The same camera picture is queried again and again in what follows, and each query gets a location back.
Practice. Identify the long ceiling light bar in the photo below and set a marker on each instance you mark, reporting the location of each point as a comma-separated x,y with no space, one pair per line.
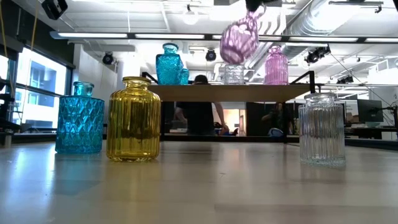
93,35

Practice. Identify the person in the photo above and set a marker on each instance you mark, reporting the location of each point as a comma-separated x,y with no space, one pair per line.
276,119
199,118

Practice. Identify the large office window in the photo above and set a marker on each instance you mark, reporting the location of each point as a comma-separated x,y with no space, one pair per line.
40,90

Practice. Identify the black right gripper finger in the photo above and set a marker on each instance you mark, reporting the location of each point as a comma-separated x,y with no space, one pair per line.
255,3

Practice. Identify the black ceiling spotlight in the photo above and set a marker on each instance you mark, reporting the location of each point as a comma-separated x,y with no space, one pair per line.
108,58
211,55

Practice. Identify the clear ribbed glass vase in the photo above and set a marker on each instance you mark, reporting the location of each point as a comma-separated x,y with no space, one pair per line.
321,133

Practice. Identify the pink swirl-ribbed glass vase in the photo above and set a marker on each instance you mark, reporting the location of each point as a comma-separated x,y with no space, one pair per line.
276,67

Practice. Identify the black computer monitor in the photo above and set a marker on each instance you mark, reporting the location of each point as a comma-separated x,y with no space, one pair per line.
370,110

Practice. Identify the yellow ribbed glass vase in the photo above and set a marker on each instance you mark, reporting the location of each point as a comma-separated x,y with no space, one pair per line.
133,124

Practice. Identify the clear square glass vase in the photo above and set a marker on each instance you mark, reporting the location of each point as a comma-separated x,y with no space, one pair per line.
234,74

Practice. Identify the tall teal embossed glass vase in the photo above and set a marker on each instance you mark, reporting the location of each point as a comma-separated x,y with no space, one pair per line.
169,67

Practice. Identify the silver ceiling duct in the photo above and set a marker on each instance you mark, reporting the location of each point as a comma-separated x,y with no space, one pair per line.
314,18

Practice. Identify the black equipment stand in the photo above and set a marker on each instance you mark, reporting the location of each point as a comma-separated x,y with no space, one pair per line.
6,126

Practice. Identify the small teal glass jar vase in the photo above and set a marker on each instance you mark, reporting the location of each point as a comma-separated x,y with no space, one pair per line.
185,77

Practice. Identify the small black track lights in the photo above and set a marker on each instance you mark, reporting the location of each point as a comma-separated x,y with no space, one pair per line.
345,79

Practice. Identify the black aluminium table frame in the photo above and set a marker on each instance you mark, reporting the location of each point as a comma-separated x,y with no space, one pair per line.
192,138

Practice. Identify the black track light cluster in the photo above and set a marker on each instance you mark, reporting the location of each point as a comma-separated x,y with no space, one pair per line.
317,54

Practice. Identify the white globe pendant lamp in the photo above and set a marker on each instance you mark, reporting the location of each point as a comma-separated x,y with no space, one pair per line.
190,17

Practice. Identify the pink bulbous glass vase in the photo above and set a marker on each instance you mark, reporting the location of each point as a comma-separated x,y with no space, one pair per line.
239,40

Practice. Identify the teal diamond-pattern glass vase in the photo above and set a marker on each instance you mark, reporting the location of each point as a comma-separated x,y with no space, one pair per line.
79,124

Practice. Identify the wooden shelf with black frame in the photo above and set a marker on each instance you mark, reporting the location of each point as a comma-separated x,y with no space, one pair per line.
217,92

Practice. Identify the background desk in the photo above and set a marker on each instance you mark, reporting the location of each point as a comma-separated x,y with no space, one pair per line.
367,130

